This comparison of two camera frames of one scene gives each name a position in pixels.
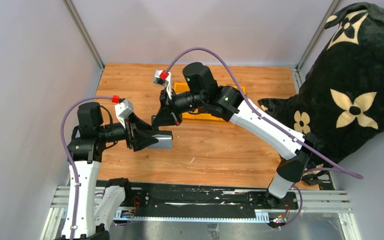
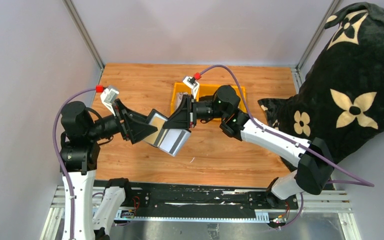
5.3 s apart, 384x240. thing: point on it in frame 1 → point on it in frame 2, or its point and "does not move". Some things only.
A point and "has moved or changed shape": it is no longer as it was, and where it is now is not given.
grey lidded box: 165,138 has moved or changed shape
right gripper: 165,116 → 183,119
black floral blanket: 354,87 does not move
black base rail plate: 158,200 does not move
